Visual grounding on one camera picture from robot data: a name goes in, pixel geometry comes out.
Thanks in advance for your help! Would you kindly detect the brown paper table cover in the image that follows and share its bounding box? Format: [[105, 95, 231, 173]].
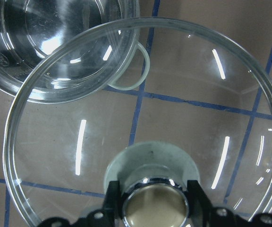
[[0, 0, 272, 227]]

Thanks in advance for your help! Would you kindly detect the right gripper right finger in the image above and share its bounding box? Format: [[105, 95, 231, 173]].
[[187, 180, 213, 225]]

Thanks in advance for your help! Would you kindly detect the glass pot lid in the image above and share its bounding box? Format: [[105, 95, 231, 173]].
[[3, 17, 272, 227]]

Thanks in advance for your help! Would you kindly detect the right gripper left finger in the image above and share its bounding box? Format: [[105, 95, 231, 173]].
[[102, 181, 123, 220]]

